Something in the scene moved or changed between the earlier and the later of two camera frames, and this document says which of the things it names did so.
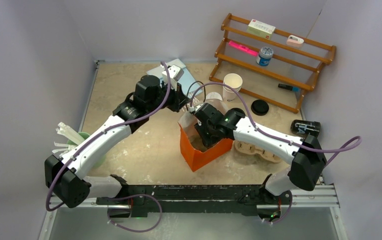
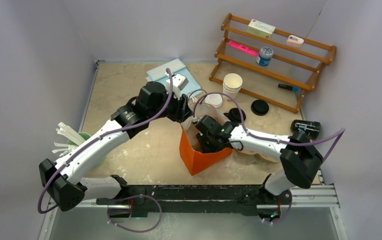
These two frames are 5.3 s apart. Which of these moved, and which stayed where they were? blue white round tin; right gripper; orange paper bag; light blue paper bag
Moved: right gripper
Stayed: light blue paper bag; orange paper bag; blue white round tin
